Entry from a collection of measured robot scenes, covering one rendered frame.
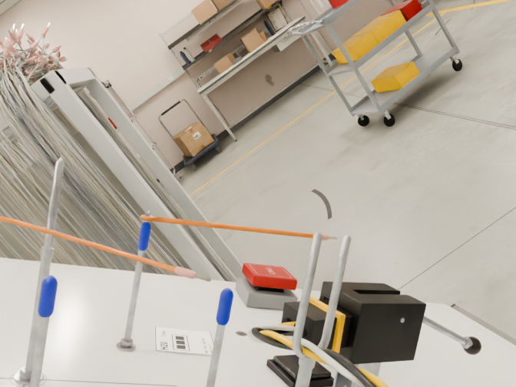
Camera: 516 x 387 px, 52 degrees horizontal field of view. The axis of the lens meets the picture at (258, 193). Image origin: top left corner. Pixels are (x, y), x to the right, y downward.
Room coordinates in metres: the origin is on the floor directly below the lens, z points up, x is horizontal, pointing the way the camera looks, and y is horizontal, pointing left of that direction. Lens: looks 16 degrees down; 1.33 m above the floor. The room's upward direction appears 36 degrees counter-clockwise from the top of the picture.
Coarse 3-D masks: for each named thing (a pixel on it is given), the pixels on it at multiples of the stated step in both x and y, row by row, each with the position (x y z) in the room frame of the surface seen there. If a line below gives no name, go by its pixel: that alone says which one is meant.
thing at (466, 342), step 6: (402, 318) 0.29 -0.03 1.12; (426, 318) 0.33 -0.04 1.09; (426, 324) 0.33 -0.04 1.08; (432, 324) 0.33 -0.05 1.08; (438, 324) 0.33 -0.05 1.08; (438, 330) 0.33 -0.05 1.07; (444, 330) 0.33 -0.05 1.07; (450, 330) 0.33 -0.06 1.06; (450, 336) 0.33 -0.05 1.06; (456, 336) 0.33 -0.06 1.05; (462, 342) 0.34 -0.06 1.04; (468, 342) 0.34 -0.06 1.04
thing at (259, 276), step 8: (248, 264) 0.55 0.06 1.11; (256, 264) 0.56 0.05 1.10; (248, 272) 0.54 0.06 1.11; (256, 272) 0.53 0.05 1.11; (264, 272) 0.53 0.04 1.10; (272, 272) 0.54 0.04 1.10; (280, 272) 0.54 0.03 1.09; (288, 272) 0.54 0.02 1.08; (256, 280) 0.51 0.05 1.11; (264, 280) 0.51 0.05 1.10; (272, 280) 0.51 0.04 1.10; (280, 280) 0.52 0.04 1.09; (288, 280) 0.52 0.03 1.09; (296, 280) 0.52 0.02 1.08; (256, 288) 0.53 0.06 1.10; (264, 288) 0.52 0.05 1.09; (272, 288) 0.52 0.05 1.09; (280, 288) 0.52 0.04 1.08; (288, 288) 0.52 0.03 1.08
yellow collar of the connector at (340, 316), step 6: (312, 300) 0.31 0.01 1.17; (318, 300) 0.30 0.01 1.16; (318, 306) 0.30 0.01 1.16; (324, 306) 0.29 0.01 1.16; (336, 312) 0.29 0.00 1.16; (342, 318) 0.28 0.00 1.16; (336, 324) 0.28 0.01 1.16; (342, 324) 0.28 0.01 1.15; (336, 330) 0.28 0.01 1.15; (342, 330) 0.28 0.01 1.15; (336, 336) 0.28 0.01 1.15; (336, 342) 0.28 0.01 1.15; (336, 348) 0.28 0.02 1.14
